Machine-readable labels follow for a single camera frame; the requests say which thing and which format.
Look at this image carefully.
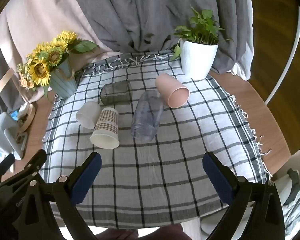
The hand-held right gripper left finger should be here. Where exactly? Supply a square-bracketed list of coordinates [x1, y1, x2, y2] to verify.
[17, 152, 102, 240]

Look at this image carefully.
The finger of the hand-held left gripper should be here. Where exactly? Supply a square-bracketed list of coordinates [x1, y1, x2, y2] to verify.
[0, 149, 47, 188]
[0, 153, 16, 182]

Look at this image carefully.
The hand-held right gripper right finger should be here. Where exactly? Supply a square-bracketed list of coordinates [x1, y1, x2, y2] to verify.
[202, 151, 285, 240]

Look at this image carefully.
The brown checked paper cup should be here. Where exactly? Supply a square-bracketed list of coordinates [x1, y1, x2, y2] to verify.
[90, 107, 120, 150]

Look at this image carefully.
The small white cup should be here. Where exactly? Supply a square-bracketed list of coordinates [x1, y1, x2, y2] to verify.
[76, 101, 102, 130]

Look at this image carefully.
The tall clear plastic cup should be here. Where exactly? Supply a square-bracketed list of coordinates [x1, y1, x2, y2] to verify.
[130, 90, 165, 141]

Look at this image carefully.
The grey translucent glass cup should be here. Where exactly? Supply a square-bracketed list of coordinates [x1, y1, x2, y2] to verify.
[100, 80, 133, 106]

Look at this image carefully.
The pink cup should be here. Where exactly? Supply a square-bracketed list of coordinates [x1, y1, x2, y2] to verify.
[155, 73, 191, 109]

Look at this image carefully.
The white box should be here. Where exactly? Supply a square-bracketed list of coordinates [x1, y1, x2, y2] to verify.
[0, 112, 28, 160]

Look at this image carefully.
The round wooden base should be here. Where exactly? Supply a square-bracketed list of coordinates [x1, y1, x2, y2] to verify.
[16, 102, 37, 133]

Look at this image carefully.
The black white checked tablecloth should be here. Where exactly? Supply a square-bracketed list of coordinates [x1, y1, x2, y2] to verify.
[41, 51, 273, 229]

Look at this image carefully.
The wooden stand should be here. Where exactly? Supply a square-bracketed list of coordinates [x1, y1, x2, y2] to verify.
[0, 69, 14, 102]

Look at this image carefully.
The sunflower bouquet in blue pot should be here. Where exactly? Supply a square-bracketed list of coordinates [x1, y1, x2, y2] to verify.
[17, 31, 98, 101]

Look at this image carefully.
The green plant in white pot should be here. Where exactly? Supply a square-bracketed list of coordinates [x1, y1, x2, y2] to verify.
[172, 4, 234, 79]

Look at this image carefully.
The white curved tube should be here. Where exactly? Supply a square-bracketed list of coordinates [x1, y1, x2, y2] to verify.
[264, 5, 300, 105]

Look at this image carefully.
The beige cloth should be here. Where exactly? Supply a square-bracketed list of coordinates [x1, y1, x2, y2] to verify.
[0, 0, 123, 103]

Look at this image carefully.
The grey curtain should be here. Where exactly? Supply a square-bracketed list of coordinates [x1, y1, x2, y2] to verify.
[0, 0, 255, 108]

